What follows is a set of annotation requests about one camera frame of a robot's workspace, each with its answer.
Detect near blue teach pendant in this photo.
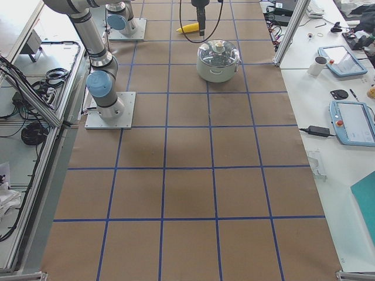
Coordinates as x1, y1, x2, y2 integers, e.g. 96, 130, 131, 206
329, 100, 374, 147

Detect black pen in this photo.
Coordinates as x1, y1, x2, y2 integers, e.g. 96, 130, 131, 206
349, 89, 360, 102

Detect black round case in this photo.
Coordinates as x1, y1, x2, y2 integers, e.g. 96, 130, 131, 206
330, 89, 349, 100

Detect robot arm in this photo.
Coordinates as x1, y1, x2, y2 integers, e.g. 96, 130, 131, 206
44, 0, 136, 119
105, 1, 137, 37

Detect glass pot lid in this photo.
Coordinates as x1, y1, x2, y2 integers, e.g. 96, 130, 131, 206
197, 39, 240, 67

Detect white mug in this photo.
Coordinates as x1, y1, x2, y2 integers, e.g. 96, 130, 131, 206
307, 56, 328, 77

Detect aluminium frame post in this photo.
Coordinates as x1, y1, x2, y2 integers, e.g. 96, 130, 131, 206
273, 0, 309, 67

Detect yellow corn cob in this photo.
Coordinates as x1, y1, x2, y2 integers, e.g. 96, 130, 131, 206
176, 22, 199, 33

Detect clear plastic holder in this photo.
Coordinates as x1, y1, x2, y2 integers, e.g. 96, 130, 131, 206
306, 150, 327, 181

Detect white crumpled cloth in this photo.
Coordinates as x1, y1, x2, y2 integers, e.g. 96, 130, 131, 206
1, 182, 22, 220

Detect far blue teach pendant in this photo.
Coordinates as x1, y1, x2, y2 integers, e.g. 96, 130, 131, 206
318, 45, 367, 77

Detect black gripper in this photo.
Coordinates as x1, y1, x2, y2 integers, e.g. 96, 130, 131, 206
191, 0, 210, 36

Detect black power adapter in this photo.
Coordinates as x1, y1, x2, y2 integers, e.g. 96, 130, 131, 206
308, 125, 331, 138

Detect blue teach pendant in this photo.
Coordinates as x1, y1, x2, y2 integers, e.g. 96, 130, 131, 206
318, 45, 367, 77
329, 100, 374, 147

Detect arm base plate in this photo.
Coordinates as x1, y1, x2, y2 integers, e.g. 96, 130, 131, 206
85, 91, 136, 129
108, 18, 147, 41

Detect mint green pot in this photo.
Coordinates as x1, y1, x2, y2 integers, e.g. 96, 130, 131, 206
196, 57, 241, 83

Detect coiled black cables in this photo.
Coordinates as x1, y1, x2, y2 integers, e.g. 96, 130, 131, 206
20, 121, 49, 146

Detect teal board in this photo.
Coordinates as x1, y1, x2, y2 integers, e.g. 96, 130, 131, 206
351, 172, 375, 242

